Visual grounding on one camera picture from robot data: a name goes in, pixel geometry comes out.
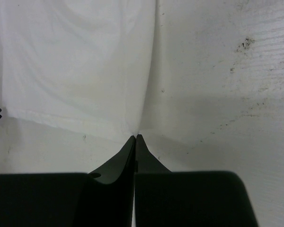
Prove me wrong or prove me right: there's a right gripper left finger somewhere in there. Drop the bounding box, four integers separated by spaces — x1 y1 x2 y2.
0 137 135 227

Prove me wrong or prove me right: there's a white tank top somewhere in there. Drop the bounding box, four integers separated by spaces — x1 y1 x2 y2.
0 0 156 140

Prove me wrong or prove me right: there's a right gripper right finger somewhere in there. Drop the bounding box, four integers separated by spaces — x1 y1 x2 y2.
135 135 258 227

